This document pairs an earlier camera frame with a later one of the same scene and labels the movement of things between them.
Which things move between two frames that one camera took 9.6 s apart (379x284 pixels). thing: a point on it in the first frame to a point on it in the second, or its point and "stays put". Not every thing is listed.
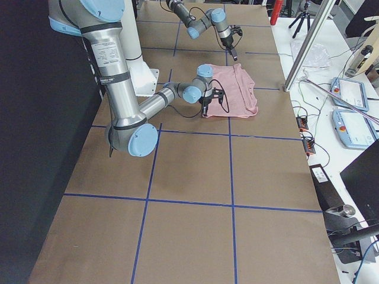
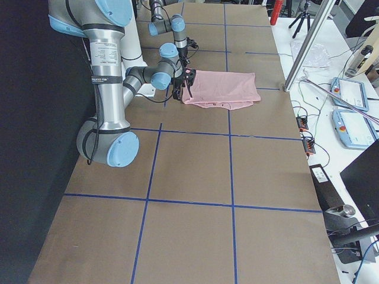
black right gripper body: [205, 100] to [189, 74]
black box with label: [328, 195] stays put
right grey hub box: [308, 145] stays put
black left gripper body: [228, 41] to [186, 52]
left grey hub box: [302, 123] stays put
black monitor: [361, 180] stays put
